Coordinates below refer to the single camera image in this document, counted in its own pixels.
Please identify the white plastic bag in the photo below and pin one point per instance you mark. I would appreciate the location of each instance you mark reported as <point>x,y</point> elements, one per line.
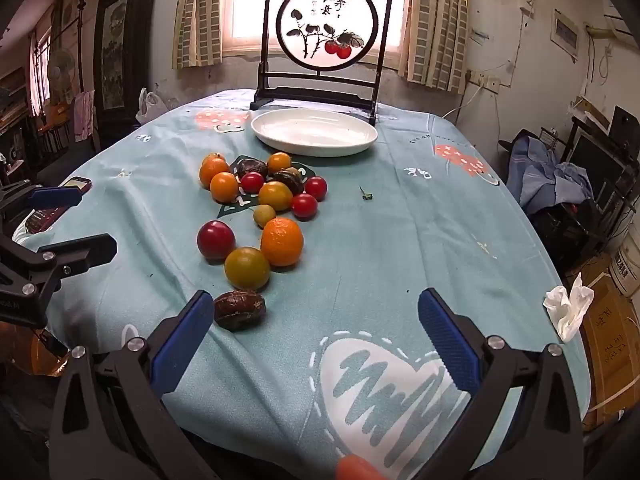
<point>150,107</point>

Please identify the white bucket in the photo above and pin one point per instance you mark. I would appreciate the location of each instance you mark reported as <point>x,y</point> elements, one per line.
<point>627,265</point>

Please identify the black monitor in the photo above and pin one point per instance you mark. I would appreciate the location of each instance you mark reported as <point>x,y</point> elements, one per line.
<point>600,160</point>

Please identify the light blue printed tablecloth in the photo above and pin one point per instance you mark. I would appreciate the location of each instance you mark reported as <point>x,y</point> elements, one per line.
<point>375,240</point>

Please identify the dark wooden cabinet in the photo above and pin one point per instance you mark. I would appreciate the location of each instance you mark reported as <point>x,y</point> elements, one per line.
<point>142,35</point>

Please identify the smartphone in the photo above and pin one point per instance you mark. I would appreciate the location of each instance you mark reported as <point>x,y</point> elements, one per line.
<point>75,183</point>

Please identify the small green stem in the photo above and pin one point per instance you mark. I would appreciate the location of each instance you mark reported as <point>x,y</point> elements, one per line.
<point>367,196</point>

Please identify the blue clothes pile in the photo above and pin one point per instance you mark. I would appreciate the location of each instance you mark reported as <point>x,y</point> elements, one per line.
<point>545,175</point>

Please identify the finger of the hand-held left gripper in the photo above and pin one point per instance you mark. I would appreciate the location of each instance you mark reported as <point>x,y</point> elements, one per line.
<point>80,252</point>
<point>55,197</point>

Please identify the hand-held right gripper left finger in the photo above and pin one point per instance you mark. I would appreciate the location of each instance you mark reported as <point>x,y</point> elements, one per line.
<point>182,345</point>

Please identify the electric fan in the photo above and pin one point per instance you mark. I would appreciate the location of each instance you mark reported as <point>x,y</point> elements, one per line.
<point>62,67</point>

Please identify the blurred orange object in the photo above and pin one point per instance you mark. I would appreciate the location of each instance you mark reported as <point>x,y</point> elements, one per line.
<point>357,470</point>

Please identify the cardboard box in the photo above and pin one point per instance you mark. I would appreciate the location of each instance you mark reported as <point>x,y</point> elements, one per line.
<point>612,340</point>

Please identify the large orange mandarin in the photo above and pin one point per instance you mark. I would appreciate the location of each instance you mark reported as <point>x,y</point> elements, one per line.
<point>282,241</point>

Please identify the yellow-orange cherry tomato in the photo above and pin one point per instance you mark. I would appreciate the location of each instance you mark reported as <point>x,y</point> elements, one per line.
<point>224,187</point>

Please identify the bright window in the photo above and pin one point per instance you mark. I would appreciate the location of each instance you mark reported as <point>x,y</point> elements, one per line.
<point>245,5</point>

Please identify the yellow cherry tomato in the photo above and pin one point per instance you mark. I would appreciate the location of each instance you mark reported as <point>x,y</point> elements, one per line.
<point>275,196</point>

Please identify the red cherry tomato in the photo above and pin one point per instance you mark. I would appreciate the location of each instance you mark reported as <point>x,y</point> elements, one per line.
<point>252,182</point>
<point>316,187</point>
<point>304,205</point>

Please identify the beige checked curtain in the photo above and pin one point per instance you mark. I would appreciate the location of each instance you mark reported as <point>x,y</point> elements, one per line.
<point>197,15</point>
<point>432,25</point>

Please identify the white wall frame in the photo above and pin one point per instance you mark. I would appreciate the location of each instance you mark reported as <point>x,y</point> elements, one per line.
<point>565,35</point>

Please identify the small yellow-green tomato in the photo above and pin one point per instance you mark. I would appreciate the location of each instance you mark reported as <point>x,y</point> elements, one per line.
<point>264,215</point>

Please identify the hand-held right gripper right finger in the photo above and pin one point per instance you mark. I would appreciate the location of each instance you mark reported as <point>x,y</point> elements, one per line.
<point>450,345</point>

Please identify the black speaker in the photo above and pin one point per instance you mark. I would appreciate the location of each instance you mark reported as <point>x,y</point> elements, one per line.
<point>627,125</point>

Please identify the crumpled white tissue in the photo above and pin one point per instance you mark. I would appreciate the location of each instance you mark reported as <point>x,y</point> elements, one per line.
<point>567,307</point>

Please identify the white oval plate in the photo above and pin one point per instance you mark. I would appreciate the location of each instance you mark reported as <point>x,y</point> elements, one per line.
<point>315,132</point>

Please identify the wall socket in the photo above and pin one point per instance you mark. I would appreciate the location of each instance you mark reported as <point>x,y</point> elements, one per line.
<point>487,82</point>

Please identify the pink towel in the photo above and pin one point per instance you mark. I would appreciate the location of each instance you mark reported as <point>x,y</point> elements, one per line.
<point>82,115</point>

